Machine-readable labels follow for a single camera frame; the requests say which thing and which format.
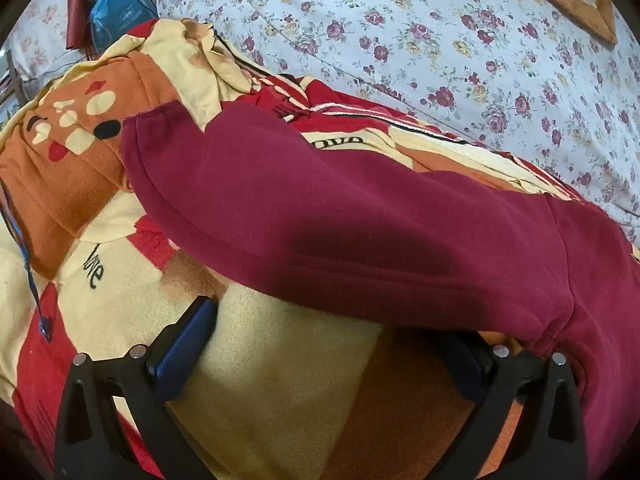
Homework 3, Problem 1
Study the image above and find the floral bed sheet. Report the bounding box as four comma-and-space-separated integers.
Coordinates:
10, 0, 96, 86

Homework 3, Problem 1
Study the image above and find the floral white quilt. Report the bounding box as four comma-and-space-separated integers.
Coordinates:
156, 0, 640, 261

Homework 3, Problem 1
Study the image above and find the dark red cloth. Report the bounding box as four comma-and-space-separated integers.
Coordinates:
66, 0, 93, 51

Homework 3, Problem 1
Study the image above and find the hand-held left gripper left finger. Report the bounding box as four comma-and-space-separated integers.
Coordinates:
52, 296, 221, 480

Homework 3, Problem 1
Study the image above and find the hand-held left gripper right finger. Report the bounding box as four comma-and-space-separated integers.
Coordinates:
440, 332, 588, 480

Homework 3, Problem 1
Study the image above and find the red orange cream printed blanket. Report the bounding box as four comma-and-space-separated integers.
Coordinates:
0, 17, 591, 480

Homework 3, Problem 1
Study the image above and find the blue cord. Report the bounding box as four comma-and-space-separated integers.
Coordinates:
0, 180, 56, 343

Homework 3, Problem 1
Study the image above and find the orange checkered cushion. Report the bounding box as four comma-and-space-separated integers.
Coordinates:
480, 0, 618, 48

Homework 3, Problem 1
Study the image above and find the maroon fleece garment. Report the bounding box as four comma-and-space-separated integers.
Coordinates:
120, 100, 640, 480

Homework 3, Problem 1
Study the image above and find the blue plastic bag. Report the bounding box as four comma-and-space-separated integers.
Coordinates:
90, 0, 158, 56

